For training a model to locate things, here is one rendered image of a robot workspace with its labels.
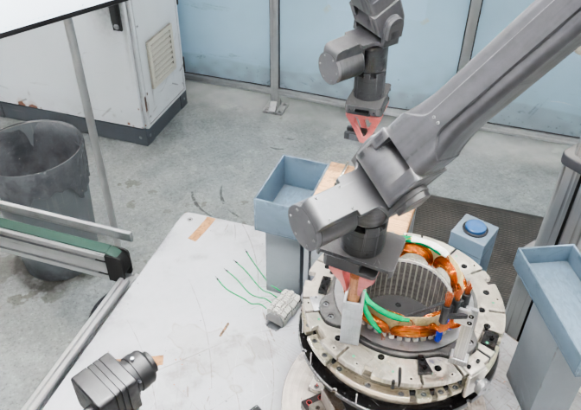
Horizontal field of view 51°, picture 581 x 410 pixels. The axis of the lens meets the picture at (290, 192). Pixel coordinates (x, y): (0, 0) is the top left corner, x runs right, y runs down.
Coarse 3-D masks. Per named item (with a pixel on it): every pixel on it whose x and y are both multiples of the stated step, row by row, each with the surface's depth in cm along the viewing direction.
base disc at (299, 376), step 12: (300, 360) 124; (288, 372) 122; (300, 372) 122; (312, 372) 122; (288, 384) 120; (300, 384) 120; (288, 396) 118; (300, 396) 118; (480, 396) 118; (288, 408) 116; (300, 408) 116; (468, 408) 116; (480, 408) 116
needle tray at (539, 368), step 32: (544, 256) 114; (576, 256) 112; (544, 288) 110; (576, 288) 110; (544, 320) 104; (576, 320) 104; (544, 352) 108; (576, 352) 95; (512, 384) 122; (544, 384) 110; (576, 384) 111
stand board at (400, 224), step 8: (328, 168) 131; (336, 168) 131; (352, 168) 131; (328, 176) 129; (336, 176) 129; (320, 184) 127; (328, 184) 127; (392, 216) 119; (400, 216) 119; (408, 216) 119; (392, 224) 117; (400, 224) 117; (408, 224) 117; (400, 232) 115
